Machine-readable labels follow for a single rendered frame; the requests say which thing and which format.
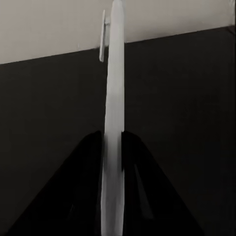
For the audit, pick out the pen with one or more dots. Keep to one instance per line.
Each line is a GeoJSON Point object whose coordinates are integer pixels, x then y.
{"type": "Point", "coordinates": [113, 185]}

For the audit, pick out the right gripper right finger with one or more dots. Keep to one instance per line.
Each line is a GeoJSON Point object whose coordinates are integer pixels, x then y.
{"type": "Point", "coordinates": [171, 216]}

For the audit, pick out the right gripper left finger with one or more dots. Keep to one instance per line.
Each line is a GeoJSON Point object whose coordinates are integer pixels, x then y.
{"type": "Point", "coordinates": [67, 203]}

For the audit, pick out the desk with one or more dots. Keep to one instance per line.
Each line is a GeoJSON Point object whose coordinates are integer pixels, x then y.
{"type": "Point", "coordinates": [180, 99]}

